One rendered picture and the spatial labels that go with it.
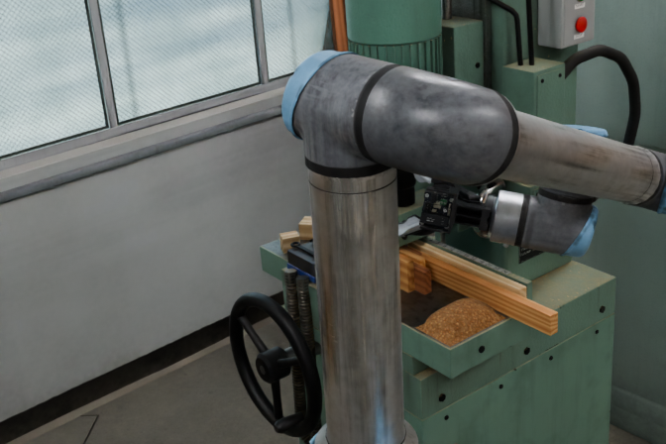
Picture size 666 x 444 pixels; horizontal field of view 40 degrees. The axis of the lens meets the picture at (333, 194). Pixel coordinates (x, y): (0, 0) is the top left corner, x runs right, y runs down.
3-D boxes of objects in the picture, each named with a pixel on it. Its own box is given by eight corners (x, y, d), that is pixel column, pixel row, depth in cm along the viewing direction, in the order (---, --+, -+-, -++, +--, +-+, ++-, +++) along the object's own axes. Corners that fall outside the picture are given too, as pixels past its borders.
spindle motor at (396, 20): (336, 147, 183) (324, -12, 171) (403, 125, 192) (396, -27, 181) (395, 167, 169) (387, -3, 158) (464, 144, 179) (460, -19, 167)
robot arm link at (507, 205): (523, 189, 161) (513, 242, 163) (496, 184, 162) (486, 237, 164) (523, 199, 152) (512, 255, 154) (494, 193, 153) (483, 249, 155)
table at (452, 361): (224, 283, 201) (221, 259, 199) (335, 241, 218) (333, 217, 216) (411, 402, 156) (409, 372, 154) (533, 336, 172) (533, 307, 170)
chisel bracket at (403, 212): (375, 245, 189) (372, 206, 185) (425, 224, 196) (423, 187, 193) (398, 256, 183) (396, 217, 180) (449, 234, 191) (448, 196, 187)
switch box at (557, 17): (536, 45, 181) (537, -39, 175) (570, 36, 187) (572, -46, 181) (561, 50, 177) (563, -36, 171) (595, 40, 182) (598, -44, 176)
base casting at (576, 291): (286, 333, 205) (282, 296, 202) (470, 252, 237) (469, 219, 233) (423, 422, 172) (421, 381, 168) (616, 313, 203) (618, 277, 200)
